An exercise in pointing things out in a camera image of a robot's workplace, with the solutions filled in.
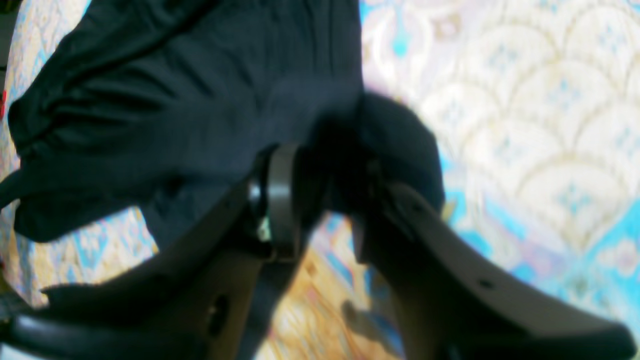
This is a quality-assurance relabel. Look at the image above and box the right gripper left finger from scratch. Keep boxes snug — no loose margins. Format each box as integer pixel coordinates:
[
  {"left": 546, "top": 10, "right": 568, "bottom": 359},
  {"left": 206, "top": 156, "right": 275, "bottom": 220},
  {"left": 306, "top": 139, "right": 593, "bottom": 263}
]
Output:
[{"left": 1, "top": 145, "right": 321, "bottom": 360}]

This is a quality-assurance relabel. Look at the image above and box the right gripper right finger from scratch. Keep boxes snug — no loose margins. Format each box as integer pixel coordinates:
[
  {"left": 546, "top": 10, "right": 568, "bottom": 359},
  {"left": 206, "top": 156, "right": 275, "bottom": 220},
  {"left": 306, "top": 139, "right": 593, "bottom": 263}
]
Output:
[{"left": 350, "top": 174, "right": 638, "bottom": 360}]

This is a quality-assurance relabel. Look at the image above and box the black long-sleeve t-shirt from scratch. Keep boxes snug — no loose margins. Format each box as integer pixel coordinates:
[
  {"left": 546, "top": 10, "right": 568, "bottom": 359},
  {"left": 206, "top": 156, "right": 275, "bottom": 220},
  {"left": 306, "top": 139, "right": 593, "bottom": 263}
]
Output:
[{"left": 1, "top": 0, "right": 445, "bottom": 248}]

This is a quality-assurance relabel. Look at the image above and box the patterned tablecloth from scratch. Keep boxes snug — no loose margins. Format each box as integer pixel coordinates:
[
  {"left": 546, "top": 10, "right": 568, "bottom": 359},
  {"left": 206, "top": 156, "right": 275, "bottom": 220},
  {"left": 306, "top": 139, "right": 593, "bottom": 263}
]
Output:
[{"left": 1, "top": 0, "right": 640, "bottom": 360}]

